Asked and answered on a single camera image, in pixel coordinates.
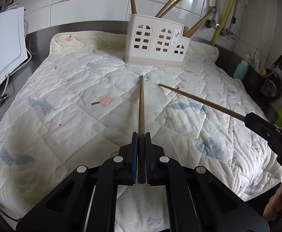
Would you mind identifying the red handle water valve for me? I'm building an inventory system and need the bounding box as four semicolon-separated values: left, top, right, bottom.
205;19;220;30

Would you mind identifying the black utensil pot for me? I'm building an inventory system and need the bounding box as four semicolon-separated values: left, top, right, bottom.
243;68;282;102

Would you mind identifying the white rice spoon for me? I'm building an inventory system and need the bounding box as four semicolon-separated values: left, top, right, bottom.
253;50;261;71

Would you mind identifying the right metal water valve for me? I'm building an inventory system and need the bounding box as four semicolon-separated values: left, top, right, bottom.
220;28;237;41

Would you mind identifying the black handled knife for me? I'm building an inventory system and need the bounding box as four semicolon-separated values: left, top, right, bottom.
272;55;282;70

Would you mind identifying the yellow gas pipe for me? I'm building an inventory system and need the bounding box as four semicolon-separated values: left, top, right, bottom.
212;0;235;45

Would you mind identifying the white plastic utensil holder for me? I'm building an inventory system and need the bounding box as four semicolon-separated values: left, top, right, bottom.
124;14;190;67

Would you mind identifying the right braided metal hose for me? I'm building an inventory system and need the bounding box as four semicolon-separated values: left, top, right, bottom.
227;0;239;33

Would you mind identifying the teal soap bottle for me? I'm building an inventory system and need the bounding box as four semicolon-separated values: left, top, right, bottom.
233;60;249;81

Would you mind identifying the person's right hand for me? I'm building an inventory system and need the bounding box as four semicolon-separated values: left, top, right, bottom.
263;184;282;222

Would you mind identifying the white quilted mat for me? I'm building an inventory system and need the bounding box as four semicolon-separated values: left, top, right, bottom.
0;32;282;231

